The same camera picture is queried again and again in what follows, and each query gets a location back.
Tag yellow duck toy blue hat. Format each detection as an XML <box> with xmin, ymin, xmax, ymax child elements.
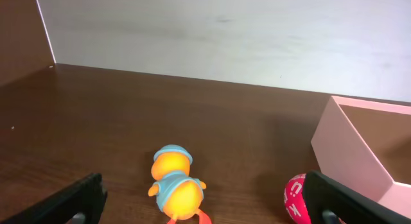
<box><xmin>148</xmin><ymin>144</ymin><xmax>212</xmax><ymax>224</ymax></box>

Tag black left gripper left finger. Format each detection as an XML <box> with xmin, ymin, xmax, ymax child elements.
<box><xmin>1</xmin><ymin>173</ymin><xmax>108</xmax><ymax>224</ymax></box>

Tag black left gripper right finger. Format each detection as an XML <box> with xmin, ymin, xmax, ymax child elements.
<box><xmin>302</xmin><ymin>171</ymin><xmax>410</xmax><ymax>224</ymax></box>

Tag red ball white letters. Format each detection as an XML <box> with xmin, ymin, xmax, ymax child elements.
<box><xmin>283</xmin><ymin>173</ymin><xmax>311</xmax><ymax>224</ymax></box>

